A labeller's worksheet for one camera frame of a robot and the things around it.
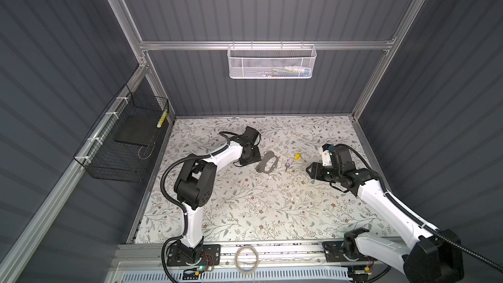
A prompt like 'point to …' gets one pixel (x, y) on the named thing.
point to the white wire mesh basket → (272, 61)
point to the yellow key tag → (297, 156)
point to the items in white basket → (284, 72)
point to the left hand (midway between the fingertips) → (260, 161)
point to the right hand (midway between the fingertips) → (314, 169)
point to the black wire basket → (118, 148)
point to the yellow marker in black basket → (160, 124)
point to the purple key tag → (290, 160)
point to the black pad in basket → (140, 129)
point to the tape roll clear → (236, 257)
